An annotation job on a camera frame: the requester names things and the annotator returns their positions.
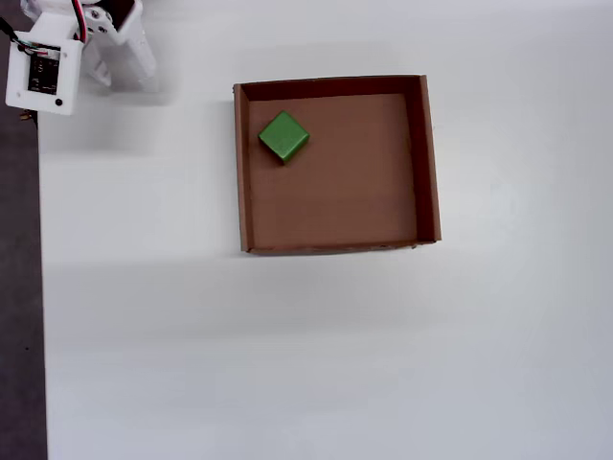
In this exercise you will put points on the brown cardboard box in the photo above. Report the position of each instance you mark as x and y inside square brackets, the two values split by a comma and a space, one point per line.
[345, 191]

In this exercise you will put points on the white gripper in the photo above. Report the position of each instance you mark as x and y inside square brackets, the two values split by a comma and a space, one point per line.
[135, 59]

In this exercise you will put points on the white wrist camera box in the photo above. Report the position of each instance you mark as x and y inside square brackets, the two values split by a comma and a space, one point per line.
[67, 72]

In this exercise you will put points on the green wooden cube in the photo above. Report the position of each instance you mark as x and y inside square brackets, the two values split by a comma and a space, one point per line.
[283, 136]

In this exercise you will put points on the brass metal clamp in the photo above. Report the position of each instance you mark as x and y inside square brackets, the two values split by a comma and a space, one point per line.
[25, 115]

